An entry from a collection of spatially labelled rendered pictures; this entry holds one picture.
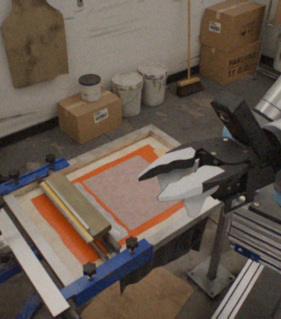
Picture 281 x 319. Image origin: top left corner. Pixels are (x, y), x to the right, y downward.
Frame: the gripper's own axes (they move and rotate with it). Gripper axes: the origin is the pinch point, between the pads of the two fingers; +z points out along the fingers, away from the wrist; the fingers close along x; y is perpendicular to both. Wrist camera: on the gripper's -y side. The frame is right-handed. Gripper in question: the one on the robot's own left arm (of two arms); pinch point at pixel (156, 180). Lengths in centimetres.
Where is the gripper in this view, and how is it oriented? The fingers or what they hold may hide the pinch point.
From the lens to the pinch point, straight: 46.4
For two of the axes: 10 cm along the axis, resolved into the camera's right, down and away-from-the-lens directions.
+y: 0.8, 8.4, 5.4
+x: -4.7, -4.5, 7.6
